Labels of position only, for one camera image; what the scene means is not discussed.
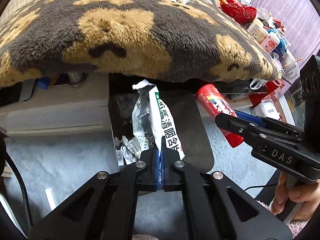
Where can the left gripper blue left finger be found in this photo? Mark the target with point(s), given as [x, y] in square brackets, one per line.
[104, 207]

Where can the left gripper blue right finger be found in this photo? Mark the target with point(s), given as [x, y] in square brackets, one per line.
[217, 208]

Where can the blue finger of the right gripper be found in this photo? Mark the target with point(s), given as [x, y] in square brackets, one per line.
[240, 127]
[250, 118]

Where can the red snack tube wrapper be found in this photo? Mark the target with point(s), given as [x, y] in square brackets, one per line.
[214, 103]

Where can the white green text wrapper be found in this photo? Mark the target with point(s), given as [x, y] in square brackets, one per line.
[152, 120]

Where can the black trash bin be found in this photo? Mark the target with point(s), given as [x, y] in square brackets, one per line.
[184, 110]

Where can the person's right hand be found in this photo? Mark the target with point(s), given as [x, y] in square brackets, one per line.
[308, 194]

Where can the white box under table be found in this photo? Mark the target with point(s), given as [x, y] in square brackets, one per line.
[266, 109]

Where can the pink hair brush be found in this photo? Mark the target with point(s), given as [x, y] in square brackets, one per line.
[278, 65]

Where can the clear glass with chopsticks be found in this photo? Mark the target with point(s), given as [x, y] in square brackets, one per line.
[288, 63]

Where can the white bottle red label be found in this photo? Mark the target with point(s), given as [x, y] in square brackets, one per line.
[270, 42]

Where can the white bottle yellow label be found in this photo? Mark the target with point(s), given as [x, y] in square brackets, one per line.
[257, 31]

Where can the purple window curtain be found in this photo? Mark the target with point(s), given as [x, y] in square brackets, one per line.
[301, 21]

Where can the brown teddy bear blanket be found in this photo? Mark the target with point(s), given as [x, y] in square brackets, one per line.
[156, 39]

